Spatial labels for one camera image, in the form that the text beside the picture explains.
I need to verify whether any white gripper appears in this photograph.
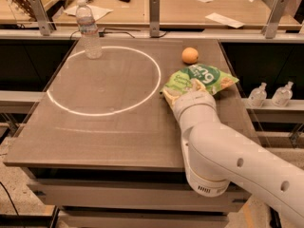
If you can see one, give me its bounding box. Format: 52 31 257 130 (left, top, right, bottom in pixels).
162 78 218 126

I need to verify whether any green rice chip bag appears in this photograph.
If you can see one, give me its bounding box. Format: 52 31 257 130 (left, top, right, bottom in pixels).
161 64 238 95

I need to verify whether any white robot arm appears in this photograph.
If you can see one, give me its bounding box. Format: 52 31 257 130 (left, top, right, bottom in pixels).
162 81 304 228

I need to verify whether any orange fruit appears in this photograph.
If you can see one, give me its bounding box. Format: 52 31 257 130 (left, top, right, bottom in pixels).
181 47 199 65

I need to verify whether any left sanitizer pump bottle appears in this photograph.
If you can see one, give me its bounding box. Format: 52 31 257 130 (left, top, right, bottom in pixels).
248 83 267 107

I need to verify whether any sanitizer pump bottle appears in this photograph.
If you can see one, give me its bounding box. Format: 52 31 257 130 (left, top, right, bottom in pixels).
272 81 294 107
248 83 267 107

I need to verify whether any white paper sheet right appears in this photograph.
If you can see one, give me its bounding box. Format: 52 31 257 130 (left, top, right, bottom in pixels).
206 12 244 29

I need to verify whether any right sanitizer pump bottle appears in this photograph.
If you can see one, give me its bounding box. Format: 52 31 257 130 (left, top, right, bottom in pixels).
272 81 294 107

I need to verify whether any white paper sheet left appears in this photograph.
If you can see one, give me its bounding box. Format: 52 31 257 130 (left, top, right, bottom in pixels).
64 6 112 20

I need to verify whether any clear plastic water bottle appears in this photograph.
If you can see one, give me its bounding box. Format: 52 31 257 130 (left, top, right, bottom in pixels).
75 0 102 59

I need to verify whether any middle metal bracket post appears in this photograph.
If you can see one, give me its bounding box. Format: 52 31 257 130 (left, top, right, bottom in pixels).
149 0 160 38

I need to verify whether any metal bracket post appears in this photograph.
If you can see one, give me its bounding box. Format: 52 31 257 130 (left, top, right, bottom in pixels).
262 0 289 39
29 0 53 36
149 0 160 38

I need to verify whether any black cable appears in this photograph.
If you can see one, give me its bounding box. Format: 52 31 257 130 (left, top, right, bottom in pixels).
69 27 169 40

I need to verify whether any right metal bracket post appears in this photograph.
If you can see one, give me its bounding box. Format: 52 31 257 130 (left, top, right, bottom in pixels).
262 0 289 39

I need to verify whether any white circle tape ring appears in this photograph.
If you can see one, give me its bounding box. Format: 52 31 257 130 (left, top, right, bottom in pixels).
46 46 162 117

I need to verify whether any left metal bracket post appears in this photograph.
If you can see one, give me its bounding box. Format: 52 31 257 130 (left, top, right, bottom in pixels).
29 0 53 36

